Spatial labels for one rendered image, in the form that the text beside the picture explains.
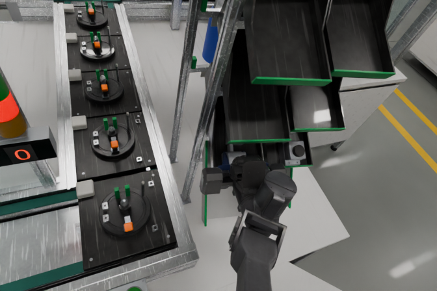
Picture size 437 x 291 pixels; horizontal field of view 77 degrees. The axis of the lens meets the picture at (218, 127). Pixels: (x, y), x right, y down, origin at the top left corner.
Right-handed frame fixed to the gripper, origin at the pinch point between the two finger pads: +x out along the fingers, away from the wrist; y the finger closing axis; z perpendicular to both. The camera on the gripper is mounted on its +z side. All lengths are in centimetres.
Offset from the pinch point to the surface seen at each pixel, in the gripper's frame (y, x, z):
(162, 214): 15.6, 7.1, -27.5
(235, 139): 3.2, -2.7, 9.5
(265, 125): -3.8, -0.5, 11.3
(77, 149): 41, 31, -22
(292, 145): -15.3, 3.0, 1.8
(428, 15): -126, 80, 21
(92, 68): 40, 70, -12
